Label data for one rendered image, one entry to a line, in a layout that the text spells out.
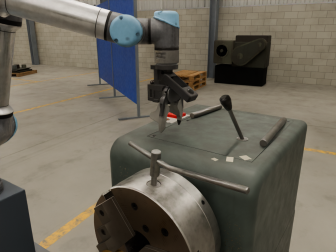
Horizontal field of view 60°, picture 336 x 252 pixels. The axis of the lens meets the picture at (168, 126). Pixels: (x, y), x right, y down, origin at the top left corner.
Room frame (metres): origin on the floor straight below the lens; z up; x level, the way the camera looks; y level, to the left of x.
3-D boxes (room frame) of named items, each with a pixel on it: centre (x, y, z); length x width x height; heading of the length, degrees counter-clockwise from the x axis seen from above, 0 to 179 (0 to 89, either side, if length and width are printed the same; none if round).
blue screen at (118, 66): (7.30, 1.36, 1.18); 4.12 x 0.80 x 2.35; 23
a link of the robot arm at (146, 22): (0.90, 0.10, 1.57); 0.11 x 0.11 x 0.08; 0
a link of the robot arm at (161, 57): (0.92, 0.01, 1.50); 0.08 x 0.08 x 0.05
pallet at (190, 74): (8.75, -0.57, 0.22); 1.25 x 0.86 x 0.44; 154
